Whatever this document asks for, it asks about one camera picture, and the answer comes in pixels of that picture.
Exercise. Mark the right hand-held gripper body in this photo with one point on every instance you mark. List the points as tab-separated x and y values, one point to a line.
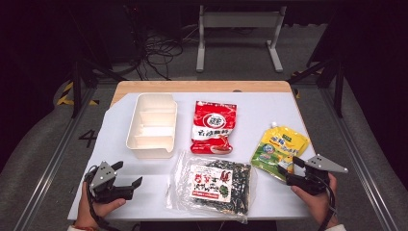
316	179

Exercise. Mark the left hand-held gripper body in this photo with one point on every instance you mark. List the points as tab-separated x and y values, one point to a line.
103	175

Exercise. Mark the white divided plastic container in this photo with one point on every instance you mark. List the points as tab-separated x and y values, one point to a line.
152	128

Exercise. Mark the clear bag of dried seaweed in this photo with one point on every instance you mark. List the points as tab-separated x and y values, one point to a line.
211	184

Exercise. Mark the red seasoning packet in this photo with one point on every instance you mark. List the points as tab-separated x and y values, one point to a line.
213	128

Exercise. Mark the person's right hand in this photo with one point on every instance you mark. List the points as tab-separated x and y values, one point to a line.
320	205

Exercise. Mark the person's left hand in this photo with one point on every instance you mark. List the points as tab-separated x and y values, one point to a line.
91	213

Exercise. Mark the yellow spout pouch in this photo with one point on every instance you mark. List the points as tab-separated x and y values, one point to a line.
277	149

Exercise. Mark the white table mat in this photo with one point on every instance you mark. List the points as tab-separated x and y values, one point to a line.
256	109

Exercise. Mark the yellow black hazard tape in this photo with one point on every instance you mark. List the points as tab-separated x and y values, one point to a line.
65	96

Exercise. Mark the black metal stand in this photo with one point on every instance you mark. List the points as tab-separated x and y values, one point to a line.
336	77
77	83

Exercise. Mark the aluminium floor rail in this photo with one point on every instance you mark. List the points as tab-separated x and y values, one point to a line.
359	160
51	160

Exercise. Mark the white metal stand frame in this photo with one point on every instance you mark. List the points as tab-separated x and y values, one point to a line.
239	20

